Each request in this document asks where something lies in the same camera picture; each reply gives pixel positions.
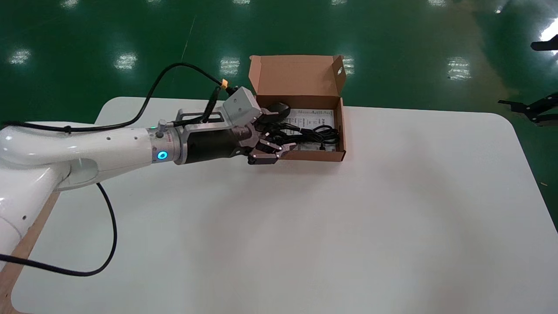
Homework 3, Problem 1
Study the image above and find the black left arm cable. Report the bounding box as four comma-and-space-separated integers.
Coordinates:
0, 62, 230, 277

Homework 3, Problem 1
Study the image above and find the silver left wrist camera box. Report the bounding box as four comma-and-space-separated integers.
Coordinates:
177, 86, 263, 131

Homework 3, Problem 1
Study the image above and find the thin black USB cable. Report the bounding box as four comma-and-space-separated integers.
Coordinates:
257, 122, 301, 144

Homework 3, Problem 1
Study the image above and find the black power cord with plug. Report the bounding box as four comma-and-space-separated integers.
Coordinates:
286, 124, 341, 151

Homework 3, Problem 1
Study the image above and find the white printed manual sheet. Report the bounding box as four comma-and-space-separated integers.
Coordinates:
279, 108, 337, 152

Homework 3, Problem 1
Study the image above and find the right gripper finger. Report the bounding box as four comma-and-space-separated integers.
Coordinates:
498, 93, 558, 127
531, 34, 558, 52

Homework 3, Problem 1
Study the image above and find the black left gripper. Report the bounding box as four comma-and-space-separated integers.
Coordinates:
181, 102, 292, 166

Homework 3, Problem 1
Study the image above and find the brown cardboard storage box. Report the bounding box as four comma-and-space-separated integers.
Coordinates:
249, 55, 347, 162

